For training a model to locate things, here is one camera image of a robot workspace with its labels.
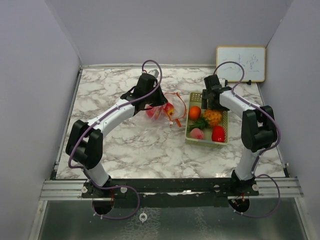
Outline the orange fruit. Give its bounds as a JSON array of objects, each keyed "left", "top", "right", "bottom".
[{"left": 188, "top": 105, "right": 202, "bottom": 121}]

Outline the red apple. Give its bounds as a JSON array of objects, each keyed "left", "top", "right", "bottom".
[
  {"left": 145, "top": 106, "right": 163, "bottom": 120},
  {"left": 163, "top": 102, "right": 175, "bottom": 116}
]

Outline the clear orange-zipper zip bag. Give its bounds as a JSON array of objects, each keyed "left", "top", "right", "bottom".
[{"left": 145, "top": 92, "right": 187, "bottom": 127}]

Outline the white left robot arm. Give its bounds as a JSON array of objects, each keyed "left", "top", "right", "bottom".
[{"left": 65, "top": 70, "right": 168, "bottom": 198}]

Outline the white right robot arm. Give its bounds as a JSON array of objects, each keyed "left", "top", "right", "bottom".
[{"left": 201, "top": 74, "right": 279, "bottom": 196}]

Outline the pale green plastic basket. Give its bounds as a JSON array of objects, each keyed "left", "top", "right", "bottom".
[{"left": 185, "top": 92, "right": 229, "bottom": 148}]

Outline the toy pineapple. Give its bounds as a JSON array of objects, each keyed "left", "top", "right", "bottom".
[{"left": 188, "top": 109, "right": 223, "bottom": 131}]

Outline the red bell pepper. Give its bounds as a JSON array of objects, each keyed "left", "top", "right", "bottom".
[{"left": 211, "top": 125, "right": 225, "bottom": 143}]

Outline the pink peach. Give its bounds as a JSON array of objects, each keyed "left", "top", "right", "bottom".
[{"left": 190, "top": 128, "right": 205, "bottom": 140}]

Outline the small framed whiteboard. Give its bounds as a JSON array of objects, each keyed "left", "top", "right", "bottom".
[{"left": 216, "top": 46, "right": 266, "bottom": 83}]

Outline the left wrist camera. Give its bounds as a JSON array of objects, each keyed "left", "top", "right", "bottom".
[{"left": 148, "top": 69, "right": 160, "bottom": 79}]

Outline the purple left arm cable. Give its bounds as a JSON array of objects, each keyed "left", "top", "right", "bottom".
[{"left": 67, "top": 59, "right": 163, "bottom": 221}]

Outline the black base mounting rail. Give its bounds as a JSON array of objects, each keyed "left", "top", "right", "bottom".
[{"left": 81, "top": 177, "right": 259, "bottom": 209}]

